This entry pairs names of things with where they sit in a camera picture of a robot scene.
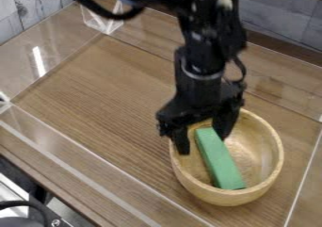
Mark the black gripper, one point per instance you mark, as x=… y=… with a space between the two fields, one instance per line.
x=203 y=97

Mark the green rectangular block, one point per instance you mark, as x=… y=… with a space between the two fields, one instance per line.
x=224 y=174

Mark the wooden bowl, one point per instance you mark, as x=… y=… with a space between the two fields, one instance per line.
x=257 y=150

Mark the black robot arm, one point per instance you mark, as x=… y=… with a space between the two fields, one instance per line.
x=214 y=39

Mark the clear acrylic enclosure walls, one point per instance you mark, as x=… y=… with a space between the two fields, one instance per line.
x=77 y=128

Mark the clear acrylic corner bracket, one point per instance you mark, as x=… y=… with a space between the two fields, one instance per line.
x=106 y=26

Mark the black metal mount bracket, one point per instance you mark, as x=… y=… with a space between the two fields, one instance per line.
x=44 y=212

